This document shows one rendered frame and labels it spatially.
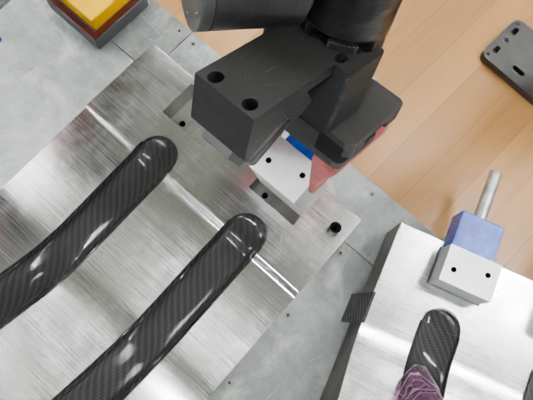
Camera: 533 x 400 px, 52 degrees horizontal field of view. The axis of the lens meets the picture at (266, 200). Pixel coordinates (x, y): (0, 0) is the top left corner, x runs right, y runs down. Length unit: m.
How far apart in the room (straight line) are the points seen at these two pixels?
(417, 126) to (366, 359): 0.27
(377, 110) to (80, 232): 0.28
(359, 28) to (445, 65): 0.37
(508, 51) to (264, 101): 0.46
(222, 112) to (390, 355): 0.30
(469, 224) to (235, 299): 0.23
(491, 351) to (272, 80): 0.35
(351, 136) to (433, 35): 0.36
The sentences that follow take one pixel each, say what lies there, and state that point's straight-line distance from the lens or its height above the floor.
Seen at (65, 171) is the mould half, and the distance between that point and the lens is 0.52.
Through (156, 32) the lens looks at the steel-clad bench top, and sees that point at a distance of 0.66.
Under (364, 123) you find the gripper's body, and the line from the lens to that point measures 0.37.
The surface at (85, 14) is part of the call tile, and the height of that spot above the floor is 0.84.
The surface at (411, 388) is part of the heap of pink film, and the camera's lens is 0.51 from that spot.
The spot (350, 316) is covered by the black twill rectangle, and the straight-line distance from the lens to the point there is 0.54.
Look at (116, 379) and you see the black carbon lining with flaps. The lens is 0.48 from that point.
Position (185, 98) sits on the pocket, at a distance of 0.54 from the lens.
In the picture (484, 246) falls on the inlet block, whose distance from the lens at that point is 0.55.
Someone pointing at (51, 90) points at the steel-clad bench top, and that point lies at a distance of 0.66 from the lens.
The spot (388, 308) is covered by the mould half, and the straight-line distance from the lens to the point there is 0.52.
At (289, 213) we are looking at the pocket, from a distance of 0.51.
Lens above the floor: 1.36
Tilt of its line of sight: 75 degrees down
